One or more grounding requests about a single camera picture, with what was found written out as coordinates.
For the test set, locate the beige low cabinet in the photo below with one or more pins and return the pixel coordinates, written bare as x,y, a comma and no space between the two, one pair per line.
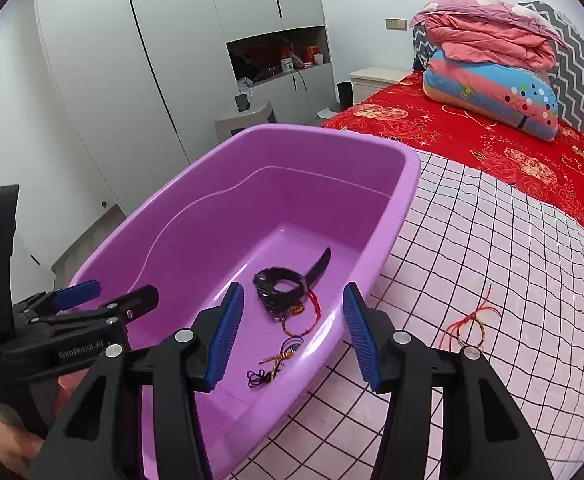
87,242

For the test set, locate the black trash can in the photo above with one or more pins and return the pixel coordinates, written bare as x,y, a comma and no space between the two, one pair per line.
345,96

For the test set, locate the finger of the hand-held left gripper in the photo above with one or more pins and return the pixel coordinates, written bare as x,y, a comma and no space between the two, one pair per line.
79,292
122,305

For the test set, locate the pink checked blanket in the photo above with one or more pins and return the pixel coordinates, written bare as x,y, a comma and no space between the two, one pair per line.
471,235

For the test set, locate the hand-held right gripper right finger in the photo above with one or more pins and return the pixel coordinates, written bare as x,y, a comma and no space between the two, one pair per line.
364,340

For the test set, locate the purple plastic basin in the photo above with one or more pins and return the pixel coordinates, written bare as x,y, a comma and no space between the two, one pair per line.
272,200

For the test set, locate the colourful striped pillow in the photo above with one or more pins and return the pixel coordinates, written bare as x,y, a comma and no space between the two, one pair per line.
486,90

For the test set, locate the white nightstand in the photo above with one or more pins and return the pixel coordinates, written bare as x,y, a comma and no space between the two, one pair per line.
374,82

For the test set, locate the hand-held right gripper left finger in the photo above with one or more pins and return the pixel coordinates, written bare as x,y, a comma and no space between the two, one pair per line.
224,340

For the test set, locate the folded pink quilt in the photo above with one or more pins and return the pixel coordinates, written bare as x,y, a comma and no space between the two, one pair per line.
491,35

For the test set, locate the red box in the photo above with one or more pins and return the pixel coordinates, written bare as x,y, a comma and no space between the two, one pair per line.
313,53

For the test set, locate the beige chair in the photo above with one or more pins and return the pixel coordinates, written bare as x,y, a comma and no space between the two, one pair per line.
242,127

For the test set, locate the wall switch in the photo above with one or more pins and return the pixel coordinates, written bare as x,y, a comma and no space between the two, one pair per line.
396,23

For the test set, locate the white wardrobe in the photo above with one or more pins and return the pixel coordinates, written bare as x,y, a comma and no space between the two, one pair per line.
122,85

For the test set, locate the red floral bedsheet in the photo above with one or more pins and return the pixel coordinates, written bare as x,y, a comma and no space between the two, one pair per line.
421,120

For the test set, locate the person's left hand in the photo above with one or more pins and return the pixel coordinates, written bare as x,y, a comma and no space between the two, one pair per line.
9,440

